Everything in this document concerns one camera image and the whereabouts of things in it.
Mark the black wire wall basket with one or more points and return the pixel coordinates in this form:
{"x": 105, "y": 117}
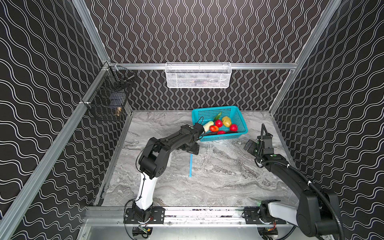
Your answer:
{"x": 109, "y": 100}

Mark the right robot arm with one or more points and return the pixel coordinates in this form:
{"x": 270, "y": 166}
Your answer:
{"x": 318, "y": 212}

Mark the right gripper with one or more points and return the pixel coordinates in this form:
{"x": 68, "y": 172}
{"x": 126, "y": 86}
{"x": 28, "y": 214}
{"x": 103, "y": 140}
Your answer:
{"x": 256, "y": 147}

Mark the teal plastic basket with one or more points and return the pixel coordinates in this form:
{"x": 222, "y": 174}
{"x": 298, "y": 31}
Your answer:
{"x": 204, "y": 115}

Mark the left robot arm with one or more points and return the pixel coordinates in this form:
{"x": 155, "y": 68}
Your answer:
{"x": 153, "y": 162}

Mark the dark red apple toy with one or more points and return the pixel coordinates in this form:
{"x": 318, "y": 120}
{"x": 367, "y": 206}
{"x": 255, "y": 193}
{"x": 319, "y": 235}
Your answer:
{"x": 219, "y": 123}

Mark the yellow potato toy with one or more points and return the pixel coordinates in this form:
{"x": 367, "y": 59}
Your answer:
{"x": 227, "y": 122}

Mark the green leafy vegetable toy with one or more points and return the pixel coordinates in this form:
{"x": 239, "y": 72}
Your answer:
{"x": 217, "y": 117}

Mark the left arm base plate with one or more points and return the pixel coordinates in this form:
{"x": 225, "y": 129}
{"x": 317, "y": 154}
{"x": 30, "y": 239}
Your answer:
{"x": 153, "y": 215}

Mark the clear wall basket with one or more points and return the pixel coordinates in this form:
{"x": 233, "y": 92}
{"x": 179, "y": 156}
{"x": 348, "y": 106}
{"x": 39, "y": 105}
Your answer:
{"x": 196, "y": 75}

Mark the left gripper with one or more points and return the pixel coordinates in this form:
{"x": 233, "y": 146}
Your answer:
{"x": 197, "y": 132}

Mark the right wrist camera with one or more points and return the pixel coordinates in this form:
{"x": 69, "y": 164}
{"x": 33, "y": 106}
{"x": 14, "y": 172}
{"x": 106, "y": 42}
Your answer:
{"x": 265, "y": 136}

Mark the clear zip top bag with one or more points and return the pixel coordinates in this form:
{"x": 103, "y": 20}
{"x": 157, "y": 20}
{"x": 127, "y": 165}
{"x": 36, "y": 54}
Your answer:
{"x": 188, "y": 165}

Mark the red orange tomato toy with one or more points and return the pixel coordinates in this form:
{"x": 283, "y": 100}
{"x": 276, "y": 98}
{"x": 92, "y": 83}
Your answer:
{"x": 214, "y": 128}

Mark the aluminium front rail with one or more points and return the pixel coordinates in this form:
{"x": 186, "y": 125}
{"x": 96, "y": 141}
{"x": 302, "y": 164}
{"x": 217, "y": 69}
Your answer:
{"x": 184, "y": 223}

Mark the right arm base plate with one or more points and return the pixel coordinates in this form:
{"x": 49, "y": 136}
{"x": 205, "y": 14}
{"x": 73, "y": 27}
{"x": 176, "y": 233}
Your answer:
{"x": 260, "y": 215}

